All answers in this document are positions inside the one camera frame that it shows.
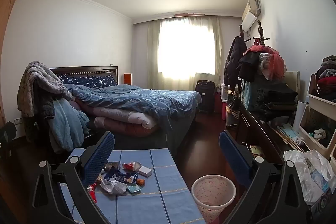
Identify blue snack bag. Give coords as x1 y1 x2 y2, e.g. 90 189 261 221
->
104 168 138 184

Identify orange peel piece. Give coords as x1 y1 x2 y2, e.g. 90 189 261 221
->
136 178 145 186

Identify small white box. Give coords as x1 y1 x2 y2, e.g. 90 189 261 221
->
138 166 152 177

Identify red snack wrapper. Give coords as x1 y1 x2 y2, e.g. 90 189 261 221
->
87 182 97 203

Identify silver white wrapper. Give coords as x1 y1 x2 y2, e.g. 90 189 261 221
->
100 178 127 194

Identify teal wet wipes pack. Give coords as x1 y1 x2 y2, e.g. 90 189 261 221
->
127 184 141 194

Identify pink speckled trash bin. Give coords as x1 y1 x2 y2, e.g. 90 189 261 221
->
191 174 236 223

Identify white plastic bag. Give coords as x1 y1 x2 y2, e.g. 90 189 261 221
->
283 149 335 206

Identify light blue fleece blanket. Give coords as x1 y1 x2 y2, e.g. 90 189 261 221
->
49 98 89 151

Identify dark wooden dresser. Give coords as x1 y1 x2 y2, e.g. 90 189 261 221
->
228 101 309 164

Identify red white crushed cup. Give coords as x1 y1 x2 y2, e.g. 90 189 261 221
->
122 161 142 172

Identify white storage rack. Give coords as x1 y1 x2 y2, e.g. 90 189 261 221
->
299 74 335 169

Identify pink and red folded quilt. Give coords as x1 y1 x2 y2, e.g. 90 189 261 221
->
75 98 159 138

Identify bed with dark headboard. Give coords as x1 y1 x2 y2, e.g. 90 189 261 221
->
52 66 202 155

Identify star patterned pillow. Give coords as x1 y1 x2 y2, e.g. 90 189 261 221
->
59 76 117 88

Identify grey knitted blanket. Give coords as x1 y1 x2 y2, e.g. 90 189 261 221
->
17 61 72 119

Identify pile of clothes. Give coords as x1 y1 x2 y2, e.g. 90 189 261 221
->
238 45 298 122

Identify orange bedside cabinet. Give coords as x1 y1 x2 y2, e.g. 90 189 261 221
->
123 73 133 85

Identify blue patterned duvet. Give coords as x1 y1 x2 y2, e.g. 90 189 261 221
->
66 84 202 131

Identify black hanging jacket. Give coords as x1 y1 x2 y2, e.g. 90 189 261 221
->
224 36 247 90

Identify black suitcase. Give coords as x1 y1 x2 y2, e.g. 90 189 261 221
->
195 80 215 113

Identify wooden coat stand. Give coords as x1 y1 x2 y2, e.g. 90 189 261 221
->
239 20 269 46

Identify pale window curtain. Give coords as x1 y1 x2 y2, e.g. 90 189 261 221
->
147 16 223 90

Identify wall air conditioner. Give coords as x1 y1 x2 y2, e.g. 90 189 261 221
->
242 0 261 32

